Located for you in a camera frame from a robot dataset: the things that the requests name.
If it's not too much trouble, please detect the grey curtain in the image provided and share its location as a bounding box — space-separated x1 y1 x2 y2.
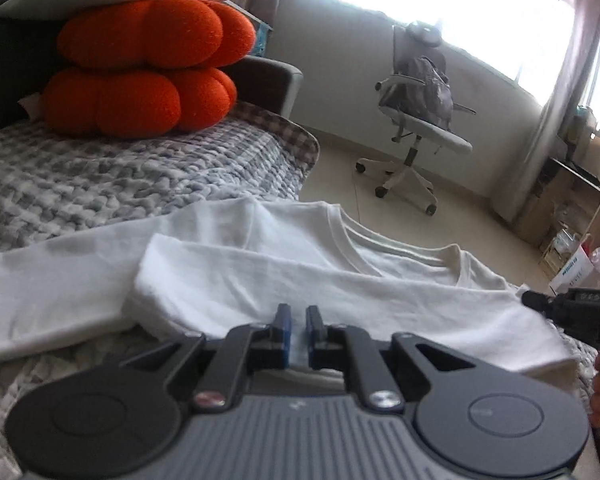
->
490 0 600 223

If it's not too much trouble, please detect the grey checked quilted blanket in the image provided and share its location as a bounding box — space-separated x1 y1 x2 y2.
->
0 101 600 480

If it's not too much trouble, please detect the orange pumpkin cushion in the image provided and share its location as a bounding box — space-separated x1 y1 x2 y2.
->
42 0 257 139

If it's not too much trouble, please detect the grey backpack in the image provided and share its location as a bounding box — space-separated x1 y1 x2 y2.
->
384 55 453 133

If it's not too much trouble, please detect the wooden shelf with boxes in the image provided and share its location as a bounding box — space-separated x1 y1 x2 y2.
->
517 105 600 281

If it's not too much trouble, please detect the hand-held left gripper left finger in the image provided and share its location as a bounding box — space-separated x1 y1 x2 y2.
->
119 303 295 411

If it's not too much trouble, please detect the blue printed bag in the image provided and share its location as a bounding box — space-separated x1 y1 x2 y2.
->
252 22 274 59

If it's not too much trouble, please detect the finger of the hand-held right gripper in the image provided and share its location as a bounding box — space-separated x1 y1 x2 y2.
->
521 290 557 323

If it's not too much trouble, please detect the white bear print shirt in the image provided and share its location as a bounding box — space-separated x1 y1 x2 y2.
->
0 197 588 391

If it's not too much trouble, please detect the grey sofa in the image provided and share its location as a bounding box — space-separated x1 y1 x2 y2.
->
0 0 303 136

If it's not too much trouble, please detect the white office chair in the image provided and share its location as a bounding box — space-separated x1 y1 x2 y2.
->
356 22 477 217

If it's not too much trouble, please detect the white cardboard box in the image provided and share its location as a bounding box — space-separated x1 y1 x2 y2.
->
550 247 596 296

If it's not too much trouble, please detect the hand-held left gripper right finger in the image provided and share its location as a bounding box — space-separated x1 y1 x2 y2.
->
305 305 473 411

